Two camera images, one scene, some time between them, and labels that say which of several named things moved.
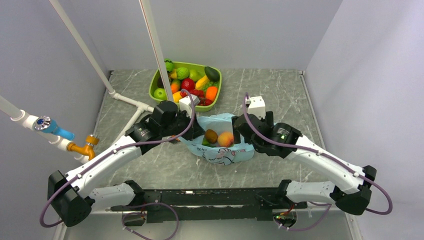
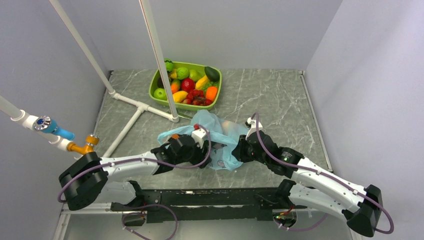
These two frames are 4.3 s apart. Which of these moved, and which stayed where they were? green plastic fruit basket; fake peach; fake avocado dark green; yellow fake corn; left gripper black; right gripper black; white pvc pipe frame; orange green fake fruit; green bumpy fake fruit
Moved: fake peach; right gripper black; left gripper black
Stayed: fake avocado dark green; green bumpy fake fruit; yellow fake corn; white pvc pipe frame; green plastic fruit basket; orange green fake fruit
